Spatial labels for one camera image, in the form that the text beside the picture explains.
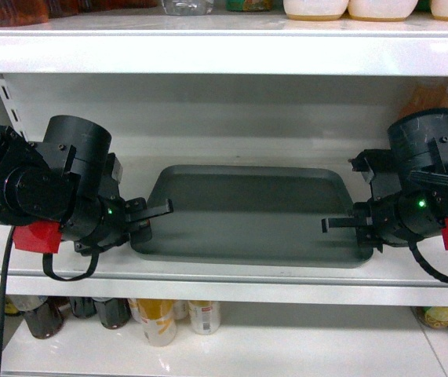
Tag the brown tea bottle left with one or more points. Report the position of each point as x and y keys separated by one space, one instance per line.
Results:
x=15 y=13

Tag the clear water bottle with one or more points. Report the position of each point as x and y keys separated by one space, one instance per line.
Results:
x=187 y=7

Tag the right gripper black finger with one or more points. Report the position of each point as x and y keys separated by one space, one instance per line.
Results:
x=332 y=223

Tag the dark drink bottle lower shelf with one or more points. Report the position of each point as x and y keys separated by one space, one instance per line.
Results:
x=113 y=312

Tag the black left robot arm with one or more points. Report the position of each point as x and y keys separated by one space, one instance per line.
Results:
x=65 y=188

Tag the white metal shelf unit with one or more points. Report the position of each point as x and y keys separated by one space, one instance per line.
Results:
x=233 y=89

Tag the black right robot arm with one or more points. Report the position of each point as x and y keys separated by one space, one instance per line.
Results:
x=408 y=183

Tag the silver grey rectangular tray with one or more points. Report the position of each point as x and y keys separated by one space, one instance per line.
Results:
x=252 y=216

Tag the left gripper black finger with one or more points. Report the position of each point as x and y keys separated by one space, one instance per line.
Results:
x=137 y=210

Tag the red block on left arm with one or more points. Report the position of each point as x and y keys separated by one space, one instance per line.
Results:
x=43 y=237

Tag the yellow white drink can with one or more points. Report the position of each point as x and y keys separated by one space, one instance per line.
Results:
x=158 y=321

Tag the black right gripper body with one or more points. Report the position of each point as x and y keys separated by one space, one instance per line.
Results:
x=393 y=215

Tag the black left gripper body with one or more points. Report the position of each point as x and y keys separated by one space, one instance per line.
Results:
x=105 y=222

